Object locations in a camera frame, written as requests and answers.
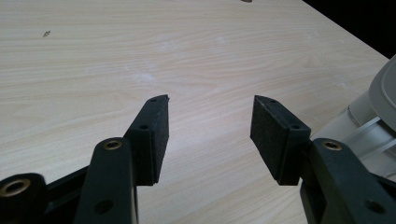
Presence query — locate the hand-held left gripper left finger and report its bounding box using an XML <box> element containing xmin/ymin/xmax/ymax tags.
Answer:
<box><xmin>123</xmin><ymin>94</ymin><xmax>171</xmax><ymax>187</ymax></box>

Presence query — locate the clear pitcher with white lid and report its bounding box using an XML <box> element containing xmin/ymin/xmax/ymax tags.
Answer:
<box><xmin>311</xmin><ymin>53</ymin><xmax>396</xmax><ymax>182</ymax></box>

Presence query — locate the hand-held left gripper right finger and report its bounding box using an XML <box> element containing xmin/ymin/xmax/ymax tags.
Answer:
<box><xmin>249</xmin><ymin>94</ymin><xmax>313</xmax><ymax>187</ymax></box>

